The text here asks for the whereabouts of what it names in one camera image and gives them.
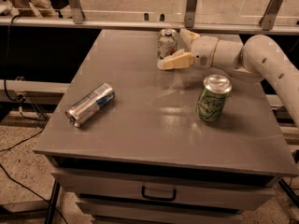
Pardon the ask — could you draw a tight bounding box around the grey drawer cabinet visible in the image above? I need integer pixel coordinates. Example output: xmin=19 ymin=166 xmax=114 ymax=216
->
xmin=36 ymin=30 xmax=298 ymax=224

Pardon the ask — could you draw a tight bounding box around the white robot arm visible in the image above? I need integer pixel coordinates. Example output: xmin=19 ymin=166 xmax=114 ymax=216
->
xmin=157 ymin=29 xmax=299 ymax=126

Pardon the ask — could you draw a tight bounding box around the white green 7up can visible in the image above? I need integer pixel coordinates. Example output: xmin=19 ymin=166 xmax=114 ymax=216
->
xmin=157 ymin=29 xmax=178 ymax=60

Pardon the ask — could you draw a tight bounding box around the silver blue energy drink can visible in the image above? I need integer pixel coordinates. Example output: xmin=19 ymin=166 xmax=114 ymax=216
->
xmin=65 ymin=83 xmax=115 ymax=128

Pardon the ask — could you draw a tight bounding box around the aluminium frame rail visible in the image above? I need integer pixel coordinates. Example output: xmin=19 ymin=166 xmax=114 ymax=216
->
xmin=1 ymin=0 xmax=299 ymax=35

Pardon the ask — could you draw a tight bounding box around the black drawer handle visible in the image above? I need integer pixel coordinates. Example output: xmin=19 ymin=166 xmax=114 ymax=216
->
xmin=141 ymin=186 xmax=177 ymax=202

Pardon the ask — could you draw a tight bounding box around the green patterned soda can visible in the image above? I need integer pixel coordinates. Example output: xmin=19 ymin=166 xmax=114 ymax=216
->
xmin=196 ymin=75 xmax=232 ymax=123

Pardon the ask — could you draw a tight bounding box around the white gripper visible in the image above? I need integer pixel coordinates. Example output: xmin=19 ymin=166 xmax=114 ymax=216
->
xmin=157 ymin=28 xmax=219 ymax=70

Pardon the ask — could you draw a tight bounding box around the black floor cable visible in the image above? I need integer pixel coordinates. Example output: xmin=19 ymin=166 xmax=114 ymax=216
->
xmin=0 ymin=14 xmax=69 ymax=224

